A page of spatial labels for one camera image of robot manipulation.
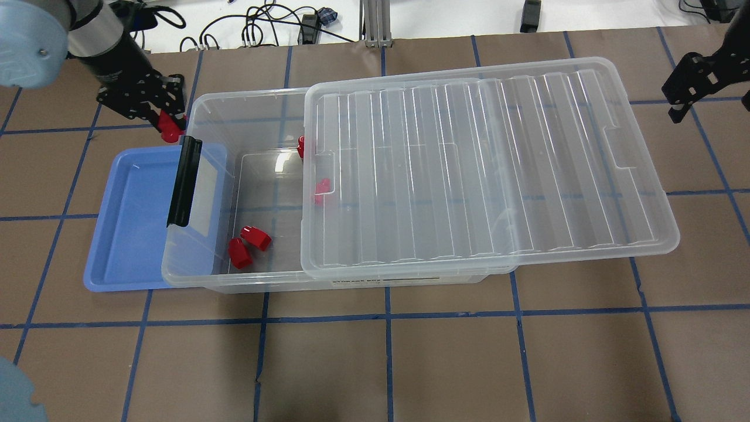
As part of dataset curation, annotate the black box latch handle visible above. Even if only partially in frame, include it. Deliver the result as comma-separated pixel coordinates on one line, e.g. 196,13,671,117
166,135,203,227

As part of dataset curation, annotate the red block pair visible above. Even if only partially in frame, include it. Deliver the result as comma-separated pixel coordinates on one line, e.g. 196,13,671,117
228,237,254,270
240,226,272,251

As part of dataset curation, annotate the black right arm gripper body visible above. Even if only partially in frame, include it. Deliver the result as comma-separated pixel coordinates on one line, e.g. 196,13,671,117
662,52,749,124

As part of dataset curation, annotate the red block with peg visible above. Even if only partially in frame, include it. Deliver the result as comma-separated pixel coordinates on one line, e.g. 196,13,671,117
157,110,187,144

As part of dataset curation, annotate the blue plastic tray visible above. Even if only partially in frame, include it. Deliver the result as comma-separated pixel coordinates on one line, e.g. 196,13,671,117
83,142,228,292

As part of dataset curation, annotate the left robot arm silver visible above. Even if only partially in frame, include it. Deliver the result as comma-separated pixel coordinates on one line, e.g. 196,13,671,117
1,1,187,142

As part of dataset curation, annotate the red block middle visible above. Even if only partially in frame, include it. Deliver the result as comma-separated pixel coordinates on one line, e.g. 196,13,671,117
313,178,334,207

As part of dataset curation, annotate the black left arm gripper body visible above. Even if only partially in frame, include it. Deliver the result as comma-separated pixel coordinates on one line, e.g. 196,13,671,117
77,36,185,120

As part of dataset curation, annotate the aluminium frame post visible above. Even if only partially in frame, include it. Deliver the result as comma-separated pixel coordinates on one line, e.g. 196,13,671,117
360,0,393,48

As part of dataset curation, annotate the red block front pair right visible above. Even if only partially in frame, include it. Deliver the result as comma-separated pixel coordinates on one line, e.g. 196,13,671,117
240,226,272,251

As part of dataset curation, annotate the black power adapter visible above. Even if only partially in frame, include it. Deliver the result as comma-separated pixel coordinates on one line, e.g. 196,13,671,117
519,0,542,33

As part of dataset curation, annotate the red block at back wall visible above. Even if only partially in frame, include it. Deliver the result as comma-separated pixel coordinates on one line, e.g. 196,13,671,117
296,135,305,160

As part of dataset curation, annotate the clear plastic storage box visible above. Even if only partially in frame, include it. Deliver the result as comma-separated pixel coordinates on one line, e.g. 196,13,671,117
162,88,488,294

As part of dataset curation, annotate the clear plastic box lid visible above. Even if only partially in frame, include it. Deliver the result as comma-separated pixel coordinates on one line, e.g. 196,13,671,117
300,56,680,280

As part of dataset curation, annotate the red block front pair left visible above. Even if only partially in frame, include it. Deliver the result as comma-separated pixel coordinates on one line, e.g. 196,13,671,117
228,237,254,270

